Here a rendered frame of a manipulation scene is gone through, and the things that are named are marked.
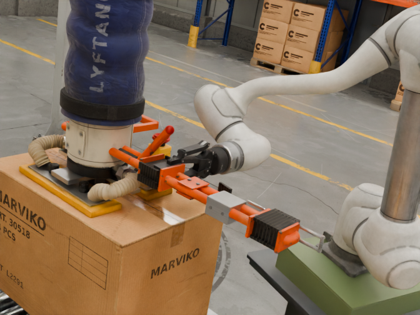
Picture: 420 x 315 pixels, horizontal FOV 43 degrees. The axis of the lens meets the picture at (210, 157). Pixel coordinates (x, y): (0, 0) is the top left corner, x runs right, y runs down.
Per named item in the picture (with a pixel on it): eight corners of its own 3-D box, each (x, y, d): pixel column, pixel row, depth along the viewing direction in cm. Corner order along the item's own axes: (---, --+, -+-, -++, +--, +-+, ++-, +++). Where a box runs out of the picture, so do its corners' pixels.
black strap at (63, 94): (42, 100, 142) (43, 85, 141) (110, 94, 160) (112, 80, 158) (94, 125, 129) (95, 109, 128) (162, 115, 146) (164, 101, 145)
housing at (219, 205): (202, 213, 121) (205, 195, 119) (222, 206, 126) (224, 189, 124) (225, 225, 117) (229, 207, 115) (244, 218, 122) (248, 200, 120)
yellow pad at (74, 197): (18, 171, 151) (18, 155, 149) (49, 165, 158) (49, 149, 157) (90, 219, 131) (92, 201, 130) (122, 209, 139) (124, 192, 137)
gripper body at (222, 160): (231, 150, 144) (209, 155, 137) (225, 178, 147) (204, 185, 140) (210, 140, 148) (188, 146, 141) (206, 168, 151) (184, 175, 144)
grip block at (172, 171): (134, 180, 133) (136, 159, 131) (162, 173, 140) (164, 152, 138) (157, 192, 128) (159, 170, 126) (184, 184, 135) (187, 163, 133)
